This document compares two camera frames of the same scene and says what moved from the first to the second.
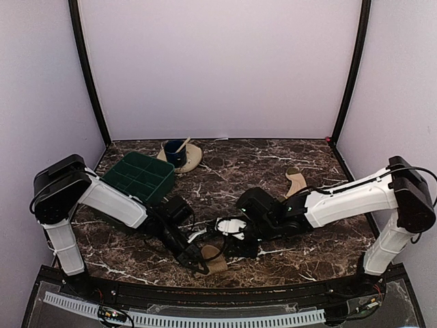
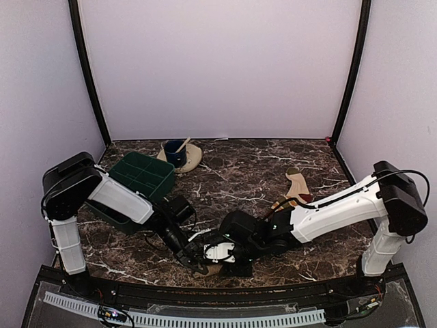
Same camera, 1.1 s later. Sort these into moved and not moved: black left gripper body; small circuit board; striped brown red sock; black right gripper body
Moved: black right gripper body
Not moved: small circuit board; black left gripper body; striped brown red sock
